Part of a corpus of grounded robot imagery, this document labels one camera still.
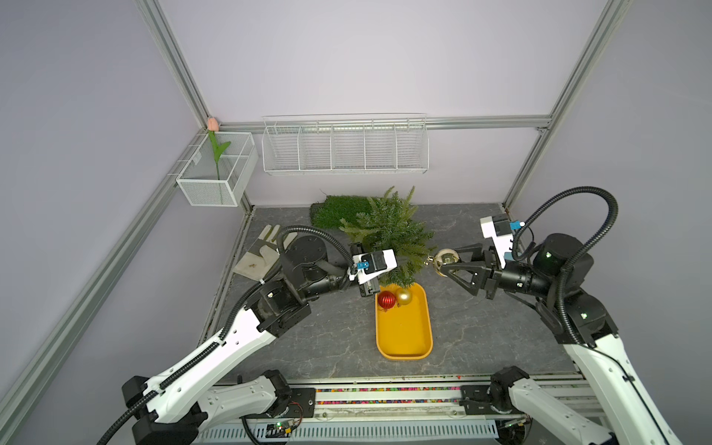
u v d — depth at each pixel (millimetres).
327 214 1119
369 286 480
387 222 712
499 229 469
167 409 373
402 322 881
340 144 1019
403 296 890
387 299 868
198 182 789
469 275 522
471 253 550
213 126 893
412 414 725
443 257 534
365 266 417
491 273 469
